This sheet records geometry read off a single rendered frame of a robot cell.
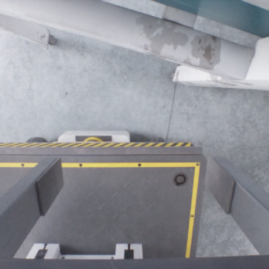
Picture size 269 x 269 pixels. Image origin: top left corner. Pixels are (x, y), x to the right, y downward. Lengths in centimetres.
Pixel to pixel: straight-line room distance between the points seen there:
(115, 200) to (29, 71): 61
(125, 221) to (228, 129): 59
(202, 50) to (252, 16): 6
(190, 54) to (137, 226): 51
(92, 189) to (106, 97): 40
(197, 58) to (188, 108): 58
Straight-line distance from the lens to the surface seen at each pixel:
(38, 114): 90
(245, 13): 25
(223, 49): 28
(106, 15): 27
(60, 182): 17
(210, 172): 17
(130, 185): 55
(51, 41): 82
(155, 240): 68
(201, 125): 87
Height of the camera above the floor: 80
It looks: 75 degrees down
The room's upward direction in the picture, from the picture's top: 176 degrees clockwise
